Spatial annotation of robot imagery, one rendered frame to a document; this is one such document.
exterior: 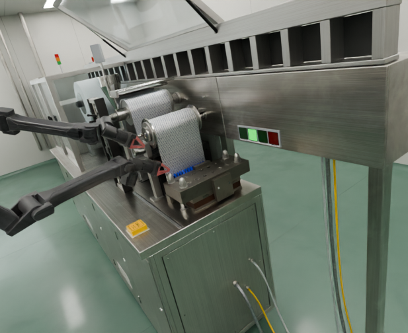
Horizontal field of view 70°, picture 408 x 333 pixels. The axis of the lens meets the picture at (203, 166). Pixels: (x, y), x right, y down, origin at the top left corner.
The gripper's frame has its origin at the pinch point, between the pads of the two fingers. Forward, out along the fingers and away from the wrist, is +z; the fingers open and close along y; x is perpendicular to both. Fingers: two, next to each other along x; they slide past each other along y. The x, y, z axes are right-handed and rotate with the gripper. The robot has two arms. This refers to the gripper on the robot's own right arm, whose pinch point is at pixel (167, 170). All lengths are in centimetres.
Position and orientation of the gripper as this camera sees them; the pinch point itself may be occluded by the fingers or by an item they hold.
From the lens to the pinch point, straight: 142.4
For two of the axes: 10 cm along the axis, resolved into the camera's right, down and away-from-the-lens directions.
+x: 2.4, -9.7, -0.8
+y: 5.6, 2.0, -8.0
